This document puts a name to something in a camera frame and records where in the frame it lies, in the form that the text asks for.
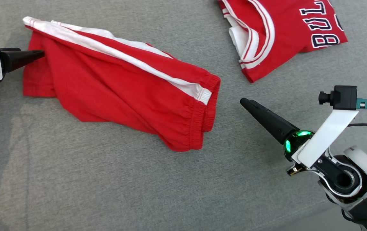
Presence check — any red white basketball jersey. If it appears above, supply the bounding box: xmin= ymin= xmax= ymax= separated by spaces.
xmin=218 ymin=0 xmax=348 ymax=83

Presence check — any red shorts white side stripe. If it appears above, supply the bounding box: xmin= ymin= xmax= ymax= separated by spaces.
xmin=22 ymin=16 xmax=222 ymax=152

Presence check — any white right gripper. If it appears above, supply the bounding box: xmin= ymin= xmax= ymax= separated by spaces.
xmin=240 ymin=98 xmax=359 ymax=176

